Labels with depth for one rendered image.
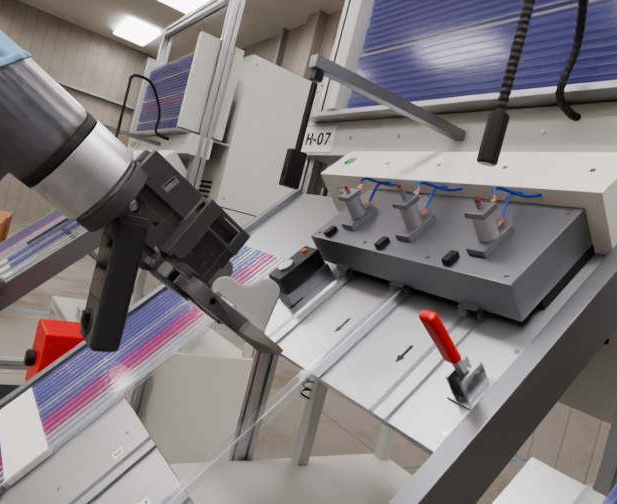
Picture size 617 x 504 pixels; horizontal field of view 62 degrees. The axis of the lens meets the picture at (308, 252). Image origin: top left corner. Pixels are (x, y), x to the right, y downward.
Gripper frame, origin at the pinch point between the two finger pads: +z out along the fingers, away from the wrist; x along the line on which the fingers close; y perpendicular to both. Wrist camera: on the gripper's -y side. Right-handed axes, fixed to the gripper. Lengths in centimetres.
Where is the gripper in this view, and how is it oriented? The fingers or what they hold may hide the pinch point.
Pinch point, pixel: (246, 337)
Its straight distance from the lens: 53.7
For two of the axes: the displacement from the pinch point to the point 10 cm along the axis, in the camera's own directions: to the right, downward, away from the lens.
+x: -5.5, -1.7, 8.2
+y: 5.9, -7.7, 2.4
